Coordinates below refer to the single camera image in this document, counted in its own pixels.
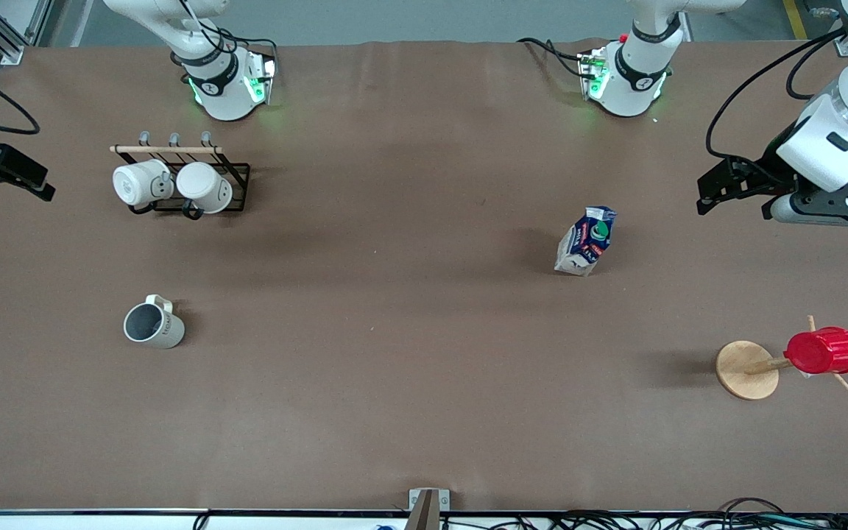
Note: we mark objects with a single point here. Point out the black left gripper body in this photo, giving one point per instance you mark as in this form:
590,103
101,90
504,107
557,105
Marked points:
768,165

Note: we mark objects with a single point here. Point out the blue white milk carton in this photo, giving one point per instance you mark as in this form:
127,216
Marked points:
582,246

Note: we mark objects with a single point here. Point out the white mug with printed text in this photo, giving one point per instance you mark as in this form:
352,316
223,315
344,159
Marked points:
166,331

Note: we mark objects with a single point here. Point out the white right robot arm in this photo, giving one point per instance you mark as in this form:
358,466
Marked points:
221,96

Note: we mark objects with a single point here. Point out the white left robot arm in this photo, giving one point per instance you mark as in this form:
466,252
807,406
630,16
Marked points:
634,88

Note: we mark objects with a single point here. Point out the red ribbed plastic cup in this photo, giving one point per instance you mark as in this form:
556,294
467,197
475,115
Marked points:
825,352

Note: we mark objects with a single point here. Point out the white ceramic mug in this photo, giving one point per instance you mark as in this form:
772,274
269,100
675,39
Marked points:
203,185
137,184

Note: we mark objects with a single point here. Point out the wooden mug tree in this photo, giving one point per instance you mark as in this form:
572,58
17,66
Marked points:
746,372

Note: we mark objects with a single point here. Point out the metal table edge bracket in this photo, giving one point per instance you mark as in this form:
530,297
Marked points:
428,504

